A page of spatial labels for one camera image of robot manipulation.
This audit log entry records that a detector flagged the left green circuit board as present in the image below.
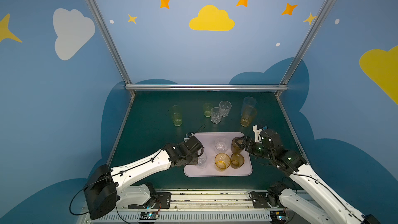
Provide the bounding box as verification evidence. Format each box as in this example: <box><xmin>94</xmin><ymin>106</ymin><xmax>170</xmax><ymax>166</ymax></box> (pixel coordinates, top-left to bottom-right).
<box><xmin>140</xmin><ymin>212</ymin><xmax>159</xmax><ymax>220</ymax></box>

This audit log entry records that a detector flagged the green circuit board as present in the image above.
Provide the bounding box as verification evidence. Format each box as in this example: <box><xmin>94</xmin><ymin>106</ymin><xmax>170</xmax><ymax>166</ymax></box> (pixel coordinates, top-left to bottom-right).
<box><xmin>270</xmin><ymin>212</ymin><xmax>288</xmax><ymax>224</ymax></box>
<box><xmin>140</xmin><ymin>212</ymin><xmax>159</xmax><ymax>220</ymax></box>

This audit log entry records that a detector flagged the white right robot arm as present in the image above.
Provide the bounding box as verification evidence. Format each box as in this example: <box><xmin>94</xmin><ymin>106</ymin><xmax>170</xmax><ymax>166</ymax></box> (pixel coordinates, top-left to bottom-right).
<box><xmin>232</xmin><ymin>125</ymin><xmax>379</xmax><ymax>224</ymax></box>

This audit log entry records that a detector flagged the small green transparent glass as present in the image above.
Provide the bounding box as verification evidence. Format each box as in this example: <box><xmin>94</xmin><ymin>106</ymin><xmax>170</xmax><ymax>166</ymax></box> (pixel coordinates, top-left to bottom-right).
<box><xmin>203</xmin><ymin>103</ymin><xmax>213</xmax><ymax>118</ymax></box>

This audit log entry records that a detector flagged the right green circuit board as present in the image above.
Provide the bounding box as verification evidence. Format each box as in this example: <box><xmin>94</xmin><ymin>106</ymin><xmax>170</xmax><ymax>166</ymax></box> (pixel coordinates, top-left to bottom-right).
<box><xmin>270</xmin><ymin>212</ymin><xmax>288</xmax><ymax>224</ymax></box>

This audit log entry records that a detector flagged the clear faceted glass four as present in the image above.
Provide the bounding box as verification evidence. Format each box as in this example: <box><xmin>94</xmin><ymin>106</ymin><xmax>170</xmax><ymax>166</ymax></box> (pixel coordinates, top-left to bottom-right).
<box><xmin>219</xmin><ymin>101</ymin><xmax>232</xmax><ymax>117</ymax></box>

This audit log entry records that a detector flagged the left aluminium frame post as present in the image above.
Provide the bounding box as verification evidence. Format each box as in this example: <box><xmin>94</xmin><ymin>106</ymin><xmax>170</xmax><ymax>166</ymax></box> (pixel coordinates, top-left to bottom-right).
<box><xmin>85</xmin><ymin>0</ymin><xmax>131</xmax><ymax>86</ymax></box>

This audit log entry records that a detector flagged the clear faceted glass one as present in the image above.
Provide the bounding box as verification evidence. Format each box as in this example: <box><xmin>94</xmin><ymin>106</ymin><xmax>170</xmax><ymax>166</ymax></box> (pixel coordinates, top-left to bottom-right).
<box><xmin>197</xmin><ymin>152</ymin><xmax>207</xmax><ymax>169</ymax></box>

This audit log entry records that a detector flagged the tall frosted blue glass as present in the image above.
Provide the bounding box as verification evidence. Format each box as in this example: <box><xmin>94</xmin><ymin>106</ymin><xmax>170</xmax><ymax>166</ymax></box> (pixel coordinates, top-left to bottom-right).
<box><xmin>242</xmin><ymin>96</ymin><xmax>257</xmax><ymax>110</ymax></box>

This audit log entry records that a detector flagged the right table edge rail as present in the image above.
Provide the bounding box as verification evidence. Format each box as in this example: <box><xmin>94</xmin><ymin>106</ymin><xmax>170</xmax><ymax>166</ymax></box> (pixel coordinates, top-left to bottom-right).
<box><xmin>276</xmin><ymin>97</ymin><xmax>308</xmax><ymax>162</ymax></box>

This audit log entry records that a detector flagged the white plastic tray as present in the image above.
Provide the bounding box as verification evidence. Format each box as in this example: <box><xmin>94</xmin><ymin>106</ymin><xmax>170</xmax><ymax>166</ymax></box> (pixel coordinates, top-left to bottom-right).
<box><xmin>184</xmin><ymin>132</ymin><xmax>253</xmax><ymax>177</ymax></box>

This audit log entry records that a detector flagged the clear faceted glass two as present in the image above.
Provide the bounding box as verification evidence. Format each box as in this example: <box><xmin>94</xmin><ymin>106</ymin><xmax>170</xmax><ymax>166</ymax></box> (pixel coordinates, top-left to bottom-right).
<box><xmin>210</xmin><ymin>107</ymin><xmax>222</xmax><ymax>124</ymax></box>

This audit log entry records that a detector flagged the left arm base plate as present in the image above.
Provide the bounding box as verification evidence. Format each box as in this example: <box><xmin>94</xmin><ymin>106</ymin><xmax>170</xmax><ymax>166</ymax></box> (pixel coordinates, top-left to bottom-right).
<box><xmin>128</xmin><ymin>192</ymin><xmax>171</xmax><ymax>209</ymax></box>

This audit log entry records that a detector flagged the dimpled amber glass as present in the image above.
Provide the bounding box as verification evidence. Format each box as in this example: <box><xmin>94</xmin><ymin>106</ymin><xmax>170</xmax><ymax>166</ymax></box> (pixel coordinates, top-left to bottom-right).
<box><xmin>230</xmin><ymin>153</ymin><xmax>245</xmax><ymax>169</ymax></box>
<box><xmin>231</xmin><ymin>137</ymin><xmax>241</xmax><ymax>153</ymax></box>

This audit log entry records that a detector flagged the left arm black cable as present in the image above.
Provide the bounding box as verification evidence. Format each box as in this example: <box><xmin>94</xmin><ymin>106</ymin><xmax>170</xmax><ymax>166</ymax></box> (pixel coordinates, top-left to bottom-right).
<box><xmin>69</xmin><ymin>183</ymin><xmax>94</xmax><ymax>216</ymax></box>

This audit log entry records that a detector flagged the tall green transparent glass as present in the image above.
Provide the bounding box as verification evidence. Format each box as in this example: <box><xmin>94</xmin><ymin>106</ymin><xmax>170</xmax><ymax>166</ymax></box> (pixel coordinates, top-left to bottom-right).
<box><xmin>170</xmin><ymin>105</ymin><xmax>182</xmax><ymax>127</ymax></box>

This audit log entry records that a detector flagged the aluminium frame post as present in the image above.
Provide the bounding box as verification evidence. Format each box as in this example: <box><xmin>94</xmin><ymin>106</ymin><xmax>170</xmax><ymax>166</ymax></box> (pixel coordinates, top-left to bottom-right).
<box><xmin>275</xmin><ymin>0</ymin><xmax>337</xmax><ymax>98</ymax></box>
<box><xmin>85</xmin><ymin>0</ymin><xmax>131</xmax><ymax>86</ymax></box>

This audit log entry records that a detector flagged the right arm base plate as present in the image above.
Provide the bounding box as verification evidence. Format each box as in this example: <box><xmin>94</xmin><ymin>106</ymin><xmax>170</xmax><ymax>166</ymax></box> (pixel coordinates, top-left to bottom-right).
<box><xmin>249</xmin><ymin>191</ymin><xmax>285</xmax><ymax>208</ymax></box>

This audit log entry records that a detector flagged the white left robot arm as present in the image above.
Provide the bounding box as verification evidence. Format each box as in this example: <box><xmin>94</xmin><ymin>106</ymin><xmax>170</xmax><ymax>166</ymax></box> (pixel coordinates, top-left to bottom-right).
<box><xmin>83</xmin><ymin>136</ymin><xmax>204</xmax><ymax>220</ymax></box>

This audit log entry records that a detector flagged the horizontal aluminium frame rail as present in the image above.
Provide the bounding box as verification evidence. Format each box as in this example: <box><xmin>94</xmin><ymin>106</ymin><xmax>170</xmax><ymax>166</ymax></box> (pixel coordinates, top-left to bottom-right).
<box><xmin>125</xmin><ymin>84</ymin><xmax>288</xmax><ymax>91</ymax></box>

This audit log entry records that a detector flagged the right aluminium frame post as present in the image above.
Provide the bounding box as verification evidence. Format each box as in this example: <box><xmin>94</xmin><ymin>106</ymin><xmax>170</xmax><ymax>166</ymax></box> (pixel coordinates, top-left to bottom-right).
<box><xmin>275</xmin><ymin>0</ymin><xmax>337</xmax><ymax>98</ymax></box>

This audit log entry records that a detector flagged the table edge rail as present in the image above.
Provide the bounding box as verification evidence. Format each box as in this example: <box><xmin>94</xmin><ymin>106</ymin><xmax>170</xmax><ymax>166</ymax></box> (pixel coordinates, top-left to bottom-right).
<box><xmin>107</xmin><ymin>96</ymin><xmax>135</xmax><ymax>167</ymax></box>
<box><xmin>276</xmin><ymin>97</ymin><xmax>308</xmax><ymax>162</ymax></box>

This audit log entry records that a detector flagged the left table edge rail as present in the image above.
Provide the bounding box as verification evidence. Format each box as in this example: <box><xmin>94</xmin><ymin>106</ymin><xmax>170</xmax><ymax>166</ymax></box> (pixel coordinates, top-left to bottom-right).
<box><xmin>107</xmin><ymin>96</ymin><xmax>135</xmax><ymax>167</ymax></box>

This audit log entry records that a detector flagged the clear faceted glass three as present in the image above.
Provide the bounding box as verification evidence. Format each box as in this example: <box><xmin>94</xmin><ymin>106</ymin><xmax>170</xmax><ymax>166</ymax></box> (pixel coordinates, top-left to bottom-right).
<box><xmin>215</xmin><ymin>138</ymin><xmax>229</xmax><ymax>153</ymax></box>

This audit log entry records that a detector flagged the tall yellow transparent glass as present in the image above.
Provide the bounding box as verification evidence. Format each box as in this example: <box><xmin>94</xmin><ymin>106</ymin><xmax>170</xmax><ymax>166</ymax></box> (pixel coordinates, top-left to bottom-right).
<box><xmin>240</xmin><ymin>105</ymin><xmax>257</xmax><ymax>127</ymax></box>

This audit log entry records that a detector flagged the short yellow transparent glass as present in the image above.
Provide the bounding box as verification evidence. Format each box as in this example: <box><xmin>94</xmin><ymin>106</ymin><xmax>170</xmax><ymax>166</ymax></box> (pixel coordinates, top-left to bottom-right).
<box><xmin>214</xmin><ymin>153</ymin><xmax>231</xmax><ymax>171</ymax></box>

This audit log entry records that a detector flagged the white vented cable duct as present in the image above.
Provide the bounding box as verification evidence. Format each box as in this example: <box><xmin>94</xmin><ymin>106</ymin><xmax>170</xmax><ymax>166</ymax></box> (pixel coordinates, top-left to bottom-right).
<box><xmin>77</xmin><ymin>211</ymin><xmax>272</xmax><ymax>224</ymax></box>

